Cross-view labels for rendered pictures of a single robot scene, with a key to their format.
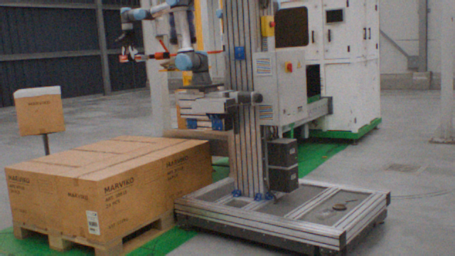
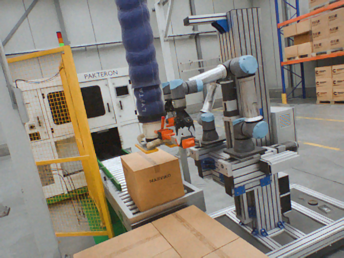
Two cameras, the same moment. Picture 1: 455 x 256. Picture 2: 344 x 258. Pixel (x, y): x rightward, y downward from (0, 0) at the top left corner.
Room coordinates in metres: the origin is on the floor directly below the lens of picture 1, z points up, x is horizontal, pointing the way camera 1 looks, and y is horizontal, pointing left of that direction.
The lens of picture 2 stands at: (2.53, 1.90, 1.60)
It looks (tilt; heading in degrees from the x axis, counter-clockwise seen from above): 10 degrees down; 302
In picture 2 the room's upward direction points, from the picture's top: 10 degrees counter-clockwise
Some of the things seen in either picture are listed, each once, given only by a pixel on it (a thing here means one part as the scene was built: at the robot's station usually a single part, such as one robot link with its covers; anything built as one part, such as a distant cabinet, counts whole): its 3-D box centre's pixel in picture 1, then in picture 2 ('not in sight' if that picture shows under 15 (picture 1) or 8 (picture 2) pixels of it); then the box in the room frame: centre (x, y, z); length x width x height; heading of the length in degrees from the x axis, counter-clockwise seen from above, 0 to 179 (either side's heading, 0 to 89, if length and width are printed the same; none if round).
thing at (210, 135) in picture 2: not in sight; (209, 133); (3.44, -0.17, 1.09); 0.15 x 0.15 x 0.10
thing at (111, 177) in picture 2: not in sight; (102, 170); (5.15, -0.35, 0.60); 1.60 x 0.10 x 0.09; 147
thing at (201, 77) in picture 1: (200, 77); (243, 143); (3.06, 0.14, 1.09); 0.15 x 0.15 x 0.10
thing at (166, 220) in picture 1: (119, 211); not in sight; (3.33, 0.88, 0.07); 1.20 x 1.00 x 0.14; 147
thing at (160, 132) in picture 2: (162, 55); (165, 133); (3.50, 0.45, 1.25); 0.10 x 0.08 x 0.06; 52
